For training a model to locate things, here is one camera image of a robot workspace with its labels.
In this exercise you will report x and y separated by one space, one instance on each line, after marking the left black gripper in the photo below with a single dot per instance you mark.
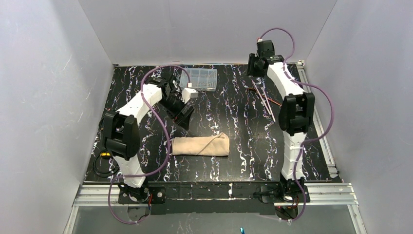
183 114

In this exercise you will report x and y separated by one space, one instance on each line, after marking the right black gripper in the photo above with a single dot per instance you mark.
253 68

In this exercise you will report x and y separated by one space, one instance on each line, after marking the beige cloth napkin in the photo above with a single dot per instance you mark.
217 145

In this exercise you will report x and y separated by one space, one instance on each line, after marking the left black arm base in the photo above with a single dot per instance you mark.
145 195

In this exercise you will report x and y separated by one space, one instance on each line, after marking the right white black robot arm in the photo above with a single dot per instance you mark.
296 113

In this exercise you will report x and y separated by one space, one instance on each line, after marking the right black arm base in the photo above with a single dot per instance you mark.
277 193

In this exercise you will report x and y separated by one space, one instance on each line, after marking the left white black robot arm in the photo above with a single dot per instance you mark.
121 128

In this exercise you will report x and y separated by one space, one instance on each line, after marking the clear plastic screw box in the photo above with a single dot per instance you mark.
203 79

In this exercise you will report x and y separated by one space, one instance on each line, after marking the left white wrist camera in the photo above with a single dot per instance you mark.
187 94

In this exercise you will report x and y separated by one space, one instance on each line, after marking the aluminium frame rail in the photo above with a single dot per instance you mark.
319 193

